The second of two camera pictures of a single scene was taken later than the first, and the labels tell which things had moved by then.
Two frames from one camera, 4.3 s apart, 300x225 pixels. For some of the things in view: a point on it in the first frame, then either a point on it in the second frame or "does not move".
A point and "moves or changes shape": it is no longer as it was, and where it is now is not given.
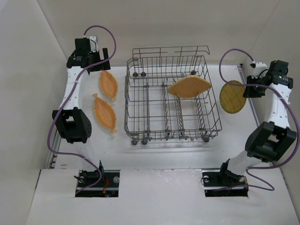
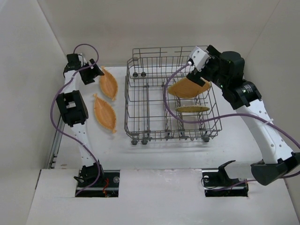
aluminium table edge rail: x=56 y=146 does not move
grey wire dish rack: x=151 y=112 does not move
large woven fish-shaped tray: x=108 y=85 does not move
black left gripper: x=99 y=64 -> x=86 y=73
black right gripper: x=251 y=89 -> x=203 y=73
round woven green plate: x=231 y=98 moves or changes shape
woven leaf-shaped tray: x=188 y=86 does not move
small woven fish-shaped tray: x=105 y=113 does not move
